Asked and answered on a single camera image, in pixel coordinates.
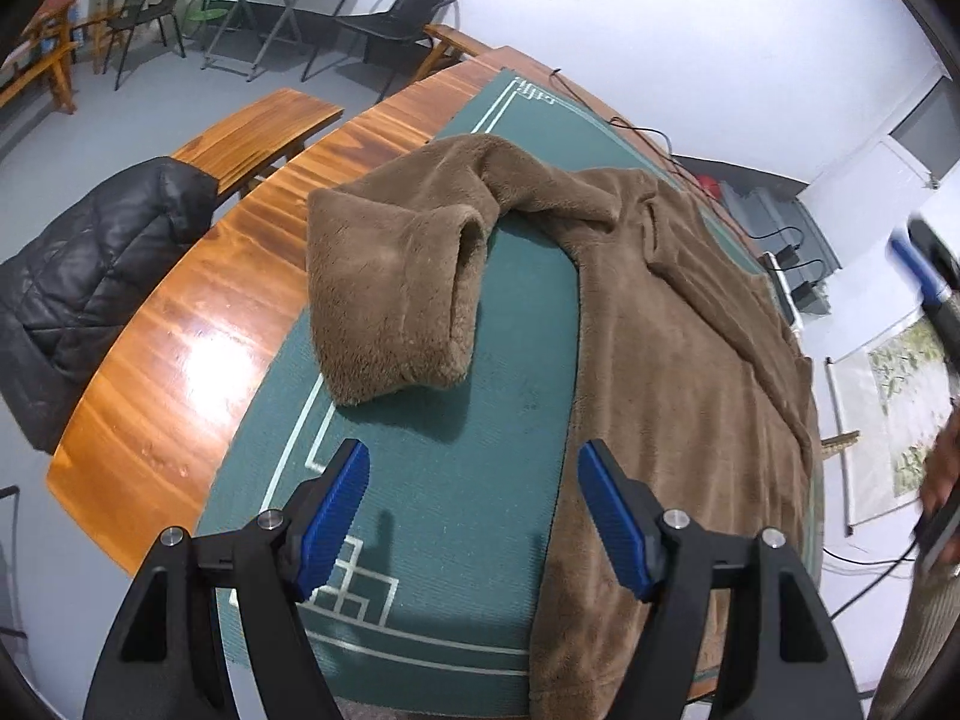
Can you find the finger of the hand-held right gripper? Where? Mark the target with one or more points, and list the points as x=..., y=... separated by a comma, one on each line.
x=919, y=270

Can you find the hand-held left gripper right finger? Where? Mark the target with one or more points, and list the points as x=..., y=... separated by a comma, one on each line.
x=615, y=525

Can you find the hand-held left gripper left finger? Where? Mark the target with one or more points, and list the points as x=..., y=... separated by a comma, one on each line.
x=330, y=521

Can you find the brown fleece jacket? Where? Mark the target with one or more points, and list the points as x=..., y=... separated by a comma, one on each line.
x=675, y=390

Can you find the person's right forearm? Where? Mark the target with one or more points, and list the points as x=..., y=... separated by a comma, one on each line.
x=922, y=652

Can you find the person's right hand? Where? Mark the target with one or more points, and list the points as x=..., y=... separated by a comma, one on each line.
x=945, y=472

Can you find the black power adapter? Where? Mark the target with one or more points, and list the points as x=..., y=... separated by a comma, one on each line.
x=810, y=294
x=791, y=259

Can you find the white door with window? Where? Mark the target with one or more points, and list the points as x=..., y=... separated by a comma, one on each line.
x=862, y=172

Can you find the wooden stick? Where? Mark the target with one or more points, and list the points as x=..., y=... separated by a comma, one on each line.
x=840, y=446

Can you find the grey low cabinet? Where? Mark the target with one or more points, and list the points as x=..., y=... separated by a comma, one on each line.
x=757, y=202

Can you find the green table mat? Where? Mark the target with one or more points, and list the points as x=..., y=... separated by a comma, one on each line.
x=510, y=360

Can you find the red ball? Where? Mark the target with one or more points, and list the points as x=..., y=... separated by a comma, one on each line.
x=710, y=185

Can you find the black padded jacket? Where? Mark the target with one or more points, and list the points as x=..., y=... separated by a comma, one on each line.
x=90, y=270

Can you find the plain wooden bench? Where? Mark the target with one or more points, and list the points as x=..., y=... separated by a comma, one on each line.
x=255, y=131

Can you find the wooden bench with backrest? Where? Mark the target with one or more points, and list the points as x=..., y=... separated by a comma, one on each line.
x=56, y=64

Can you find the wall scroll painting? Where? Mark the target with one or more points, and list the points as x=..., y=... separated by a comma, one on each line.
x=900, y=390

